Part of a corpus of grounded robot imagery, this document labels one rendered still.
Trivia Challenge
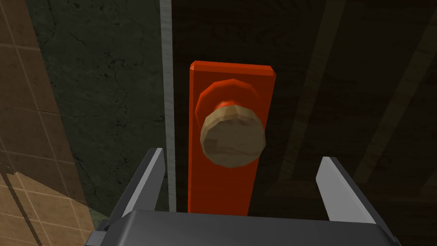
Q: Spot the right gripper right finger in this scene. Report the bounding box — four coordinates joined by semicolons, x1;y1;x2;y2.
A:
315;156;377;225

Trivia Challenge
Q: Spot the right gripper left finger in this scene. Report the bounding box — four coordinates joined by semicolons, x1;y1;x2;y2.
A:
108;147;166;226

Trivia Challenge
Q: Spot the dark wooden door leaf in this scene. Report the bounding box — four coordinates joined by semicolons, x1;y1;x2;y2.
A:
170;0;437;246

